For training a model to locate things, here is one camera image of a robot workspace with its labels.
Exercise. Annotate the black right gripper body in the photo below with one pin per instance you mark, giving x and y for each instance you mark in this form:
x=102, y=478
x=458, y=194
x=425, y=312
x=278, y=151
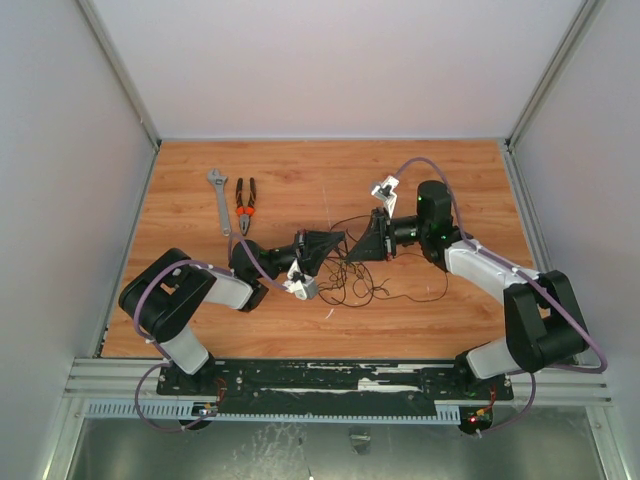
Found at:
x=381, y=234

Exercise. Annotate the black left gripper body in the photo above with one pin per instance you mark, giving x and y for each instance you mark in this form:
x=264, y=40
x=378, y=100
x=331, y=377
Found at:
x=299, y=241

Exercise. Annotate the black zip tie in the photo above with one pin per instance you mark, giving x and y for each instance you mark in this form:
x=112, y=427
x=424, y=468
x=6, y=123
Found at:
x=342, y=249

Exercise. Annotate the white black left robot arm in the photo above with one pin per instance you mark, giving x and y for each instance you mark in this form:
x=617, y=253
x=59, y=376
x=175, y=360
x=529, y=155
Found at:
x=163, y=298

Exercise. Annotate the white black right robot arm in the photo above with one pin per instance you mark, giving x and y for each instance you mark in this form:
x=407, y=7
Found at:
x=544, y=325

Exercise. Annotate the orange black pliers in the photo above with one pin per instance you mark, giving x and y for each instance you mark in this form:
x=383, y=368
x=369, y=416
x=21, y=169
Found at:
x=245, y=209

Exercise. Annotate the silver adjustable wrench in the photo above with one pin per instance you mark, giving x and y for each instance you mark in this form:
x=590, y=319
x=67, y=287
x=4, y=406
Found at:
x=218, y=181

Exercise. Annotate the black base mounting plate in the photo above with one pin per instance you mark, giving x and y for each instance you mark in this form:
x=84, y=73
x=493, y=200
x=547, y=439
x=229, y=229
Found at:
x=346, y=388

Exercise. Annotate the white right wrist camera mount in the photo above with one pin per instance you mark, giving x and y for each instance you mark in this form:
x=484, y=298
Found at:
x=385, y=192

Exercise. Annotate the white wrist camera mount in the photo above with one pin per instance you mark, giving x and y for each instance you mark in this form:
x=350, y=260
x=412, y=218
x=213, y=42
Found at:
x=301, y=285
x=385, y=192

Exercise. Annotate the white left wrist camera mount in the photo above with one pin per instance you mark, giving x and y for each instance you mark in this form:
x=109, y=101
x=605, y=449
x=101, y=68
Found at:
x=301, y=285

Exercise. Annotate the aluminium frame rail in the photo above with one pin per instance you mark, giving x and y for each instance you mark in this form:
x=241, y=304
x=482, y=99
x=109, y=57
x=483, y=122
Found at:
x=561, y=164

